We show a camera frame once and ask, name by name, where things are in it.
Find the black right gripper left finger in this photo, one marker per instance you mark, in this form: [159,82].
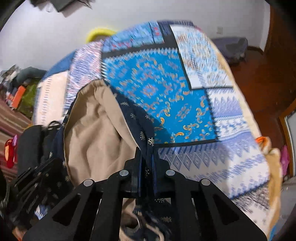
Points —
[93,210]

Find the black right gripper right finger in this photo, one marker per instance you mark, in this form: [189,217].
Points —
[200,210]

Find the navy patterned hooded jacket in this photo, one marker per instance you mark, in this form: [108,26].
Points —
[101,131]

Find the black folded garment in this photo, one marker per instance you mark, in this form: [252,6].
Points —
[36,145]

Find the red slipper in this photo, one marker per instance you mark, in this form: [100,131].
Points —
[10,154]

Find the green patterned bag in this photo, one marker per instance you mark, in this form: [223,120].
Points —
[26,106]

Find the blue patchwork bedspread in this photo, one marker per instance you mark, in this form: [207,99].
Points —
[202,124]

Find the orange box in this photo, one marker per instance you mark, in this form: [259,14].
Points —
[17,97]

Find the yellow round object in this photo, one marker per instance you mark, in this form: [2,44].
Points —
[99,33]

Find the wooden door frame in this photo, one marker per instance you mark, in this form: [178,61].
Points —
[280,53]

